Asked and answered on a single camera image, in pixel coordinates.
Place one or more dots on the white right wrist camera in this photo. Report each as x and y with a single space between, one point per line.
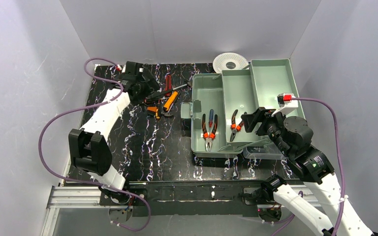
287 103

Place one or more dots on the orange black cutting pliers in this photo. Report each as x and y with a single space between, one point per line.
209 134

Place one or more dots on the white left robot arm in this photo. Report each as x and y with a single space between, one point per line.
89 150

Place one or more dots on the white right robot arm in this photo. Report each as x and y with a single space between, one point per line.
322 204

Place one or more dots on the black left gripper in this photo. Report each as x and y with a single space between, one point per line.
146 85

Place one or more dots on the orange black needle-nose pliers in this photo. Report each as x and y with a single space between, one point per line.
235 127

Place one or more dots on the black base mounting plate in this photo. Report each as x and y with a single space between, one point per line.
220 197

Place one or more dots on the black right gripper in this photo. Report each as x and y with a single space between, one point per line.
260 120

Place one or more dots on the translucent lid green toolbox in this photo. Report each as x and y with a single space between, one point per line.
243 90

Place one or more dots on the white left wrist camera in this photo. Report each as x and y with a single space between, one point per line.
130 68

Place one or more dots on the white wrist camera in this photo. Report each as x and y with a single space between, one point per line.
287 103
130 68

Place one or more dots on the white filament spool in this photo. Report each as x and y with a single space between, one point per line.
229 61

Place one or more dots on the red handle tool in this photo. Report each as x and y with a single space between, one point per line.
168 84

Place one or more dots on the blue red handle screwdriver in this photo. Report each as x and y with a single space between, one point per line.
211 118

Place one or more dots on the black yellow handle screwdriver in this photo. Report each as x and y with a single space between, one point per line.
153 111

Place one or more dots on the orange utility knife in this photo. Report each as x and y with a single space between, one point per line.
171 100

